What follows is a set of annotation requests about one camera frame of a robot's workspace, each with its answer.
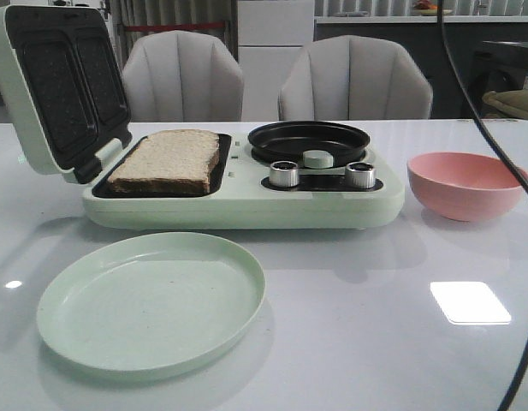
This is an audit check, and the bread slice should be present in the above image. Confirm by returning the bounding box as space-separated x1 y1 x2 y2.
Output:
107 129 219 194

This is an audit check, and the pink bowl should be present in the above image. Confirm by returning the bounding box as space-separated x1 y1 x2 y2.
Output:
407 152 523 222

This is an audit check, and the green breakfast maker lid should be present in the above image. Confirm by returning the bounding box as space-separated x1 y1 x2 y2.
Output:
0 5 132 184

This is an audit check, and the green breakfast maker base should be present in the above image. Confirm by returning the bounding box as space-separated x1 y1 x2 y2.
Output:
82 134 405 229

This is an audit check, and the left silver control knob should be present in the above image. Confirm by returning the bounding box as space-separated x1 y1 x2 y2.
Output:
269 160 300 188

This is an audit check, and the silver control knob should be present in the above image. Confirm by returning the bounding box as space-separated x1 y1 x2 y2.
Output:
269 160 300 188
344 162 376 189

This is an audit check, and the black round frying pan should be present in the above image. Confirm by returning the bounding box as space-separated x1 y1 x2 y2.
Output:
247 121 371 167

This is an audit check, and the right silver control knob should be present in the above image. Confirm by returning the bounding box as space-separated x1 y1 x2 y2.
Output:
344 162 376 189

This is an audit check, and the right grey chair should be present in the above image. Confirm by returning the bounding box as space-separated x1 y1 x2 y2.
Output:
278 35 433 121

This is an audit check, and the grey chair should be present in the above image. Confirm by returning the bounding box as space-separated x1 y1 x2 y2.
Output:
278 35 433 121
122 31 244 122

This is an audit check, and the left grey chair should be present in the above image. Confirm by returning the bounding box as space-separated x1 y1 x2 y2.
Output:
122 31 244 122

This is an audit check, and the green round plate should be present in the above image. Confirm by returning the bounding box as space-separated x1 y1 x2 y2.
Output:
37 232 266 381

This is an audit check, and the white refrigerator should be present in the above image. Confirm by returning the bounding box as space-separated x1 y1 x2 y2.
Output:
237 1 314 122

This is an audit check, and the red barrier belt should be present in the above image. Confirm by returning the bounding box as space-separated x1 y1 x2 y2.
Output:
123 21 228 33

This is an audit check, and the grey curtain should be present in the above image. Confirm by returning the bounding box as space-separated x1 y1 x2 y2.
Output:
106 1 238 66

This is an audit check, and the fruit plate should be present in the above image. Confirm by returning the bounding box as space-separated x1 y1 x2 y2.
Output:
412 0 439 16

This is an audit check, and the dark kitchen counter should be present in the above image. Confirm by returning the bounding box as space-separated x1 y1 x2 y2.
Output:
314 15 528 119

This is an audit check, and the black washing machine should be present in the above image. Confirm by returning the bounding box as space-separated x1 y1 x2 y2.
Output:
465 41 528 118

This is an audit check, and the beige sofa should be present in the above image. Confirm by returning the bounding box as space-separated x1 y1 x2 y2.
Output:
482 89 528 120

